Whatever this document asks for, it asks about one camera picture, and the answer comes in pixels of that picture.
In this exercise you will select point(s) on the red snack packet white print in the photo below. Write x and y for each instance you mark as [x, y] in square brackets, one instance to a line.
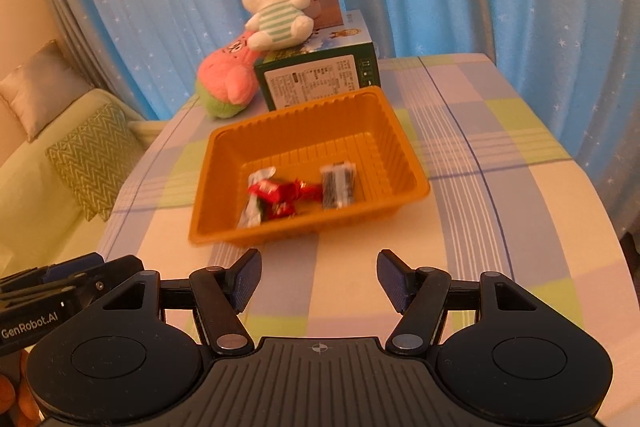
[270, 193]

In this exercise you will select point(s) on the pink and green plush toy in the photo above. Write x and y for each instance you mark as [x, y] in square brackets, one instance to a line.
[227, 79]

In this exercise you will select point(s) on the grey cushion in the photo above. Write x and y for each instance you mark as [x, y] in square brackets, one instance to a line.
[40, 87]

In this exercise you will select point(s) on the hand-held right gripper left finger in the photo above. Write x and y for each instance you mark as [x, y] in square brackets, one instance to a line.
[247, 279]

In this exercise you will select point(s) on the person's left hand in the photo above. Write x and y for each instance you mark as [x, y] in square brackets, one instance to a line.
[27, 407]

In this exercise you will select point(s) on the green zigzag cushion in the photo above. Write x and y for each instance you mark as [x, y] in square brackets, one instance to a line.
[95, 157]

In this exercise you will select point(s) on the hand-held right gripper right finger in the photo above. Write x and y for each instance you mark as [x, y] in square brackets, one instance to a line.
[392, 279]

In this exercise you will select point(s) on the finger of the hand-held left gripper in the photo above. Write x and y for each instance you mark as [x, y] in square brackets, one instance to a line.
[75, 266]
[122, 269]

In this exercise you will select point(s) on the green printed box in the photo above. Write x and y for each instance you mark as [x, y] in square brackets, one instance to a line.
[320, 74]

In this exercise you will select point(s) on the clear seaweed snack packet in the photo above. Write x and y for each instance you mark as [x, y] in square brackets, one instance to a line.
[339, 187]

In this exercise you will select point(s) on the light green sofa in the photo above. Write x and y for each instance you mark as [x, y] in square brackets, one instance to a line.
[30, 187]

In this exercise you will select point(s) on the silver foil snack packet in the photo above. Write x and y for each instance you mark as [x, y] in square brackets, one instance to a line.
[250, 212]

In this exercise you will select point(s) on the small red candy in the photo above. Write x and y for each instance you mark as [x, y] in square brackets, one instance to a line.
[307, 192]

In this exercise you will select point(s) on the checked pastel tablecloth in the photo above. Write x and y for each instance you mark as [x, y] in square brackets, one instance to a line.
[500, 217]

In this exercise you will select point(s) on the orange plastic tray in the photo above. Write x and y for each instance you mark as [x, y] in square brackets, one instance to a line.
[305, 147]

